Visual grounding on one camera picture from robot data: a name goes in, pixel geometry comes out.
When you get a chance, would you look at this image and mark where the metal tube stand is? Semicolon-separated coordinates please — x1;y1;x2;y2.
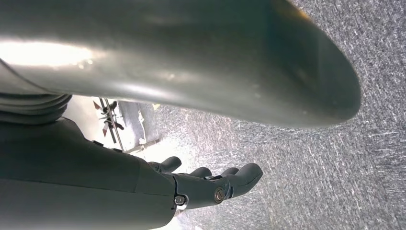
92;97;126;152

